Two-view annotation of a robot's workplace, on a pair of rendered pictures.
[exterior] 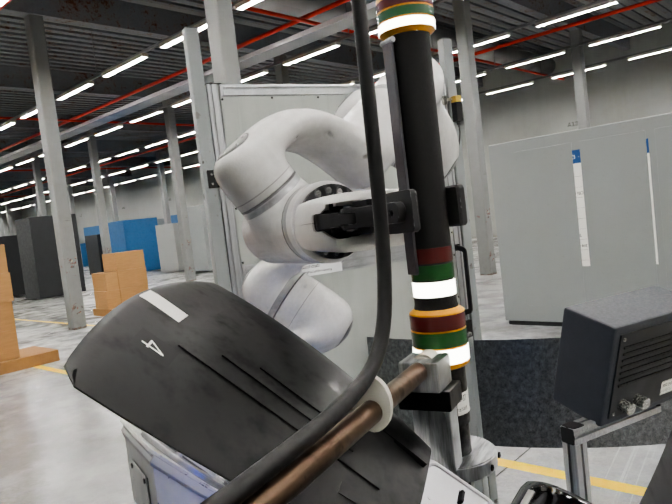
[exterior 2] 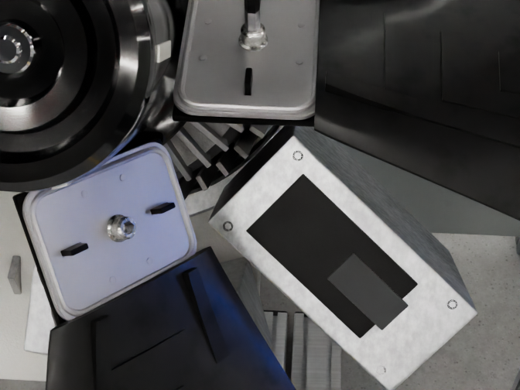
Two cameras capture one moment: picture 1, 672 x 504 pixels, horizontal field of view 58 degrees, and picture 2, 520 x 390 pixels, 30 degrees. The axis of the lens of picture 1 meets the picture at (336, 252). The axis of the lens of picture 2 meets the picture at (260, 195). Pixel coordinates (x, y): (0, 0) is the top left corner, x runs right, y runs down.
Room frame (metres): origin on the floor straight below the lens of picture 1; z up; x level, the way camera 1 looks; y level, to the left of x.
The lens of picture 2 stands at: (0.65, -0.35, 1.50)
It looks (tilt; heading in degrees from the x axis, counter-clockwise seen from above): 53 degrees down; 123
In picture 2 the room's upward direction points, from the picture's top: 2 degrees counter-clockwise
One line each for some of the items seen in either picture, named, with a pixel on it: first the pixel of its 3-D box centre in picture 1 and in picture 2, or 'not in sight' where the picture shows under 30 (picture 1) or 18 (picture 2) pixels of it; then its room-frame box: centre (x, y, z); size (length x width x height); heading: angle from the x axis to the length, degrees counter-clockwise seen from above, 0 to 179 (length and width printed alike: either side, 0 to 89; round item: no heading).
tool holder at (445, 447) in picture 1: (443, 409); not in sight; (0.46, -0.07, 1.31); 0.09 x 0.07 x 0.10; 153
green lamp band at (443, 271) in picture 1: (432, 270); not in sight; (0.47, -0.07, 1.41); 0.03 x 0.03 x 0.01
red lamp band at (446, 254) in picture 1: (430, 254); not in sight; (0.47, -0.07, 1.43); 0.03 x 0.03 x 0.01
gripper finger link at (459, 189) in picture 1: (447, 206); not in sight; (0.50, -0.10, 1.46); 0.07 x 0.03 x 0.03; 28
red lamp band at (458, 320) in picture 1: (437, 319); not in sight; (0.47, -0.07, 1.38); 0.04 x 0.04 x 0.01
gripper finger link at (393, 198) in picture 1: (377, 215); not in sight; (0.47, -0.04, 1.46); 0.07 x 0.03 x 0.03; 28
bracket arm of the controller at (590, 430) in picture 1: (612, 418); not in sight; (1.08, -0.47, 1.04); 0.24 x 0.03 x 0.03; 118
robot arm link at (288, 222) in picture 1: (327, 222); not in sight; (0.62, 0.01, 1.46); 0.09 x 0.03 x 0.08; 118
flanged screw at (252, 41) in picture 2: not in sight; (253, 47); (0.47, -0.07, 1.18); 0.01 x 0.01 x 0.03
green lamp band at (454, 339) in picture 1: (439, 335); not in sight; (0.47, -0.07, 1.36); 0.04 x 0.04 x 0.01
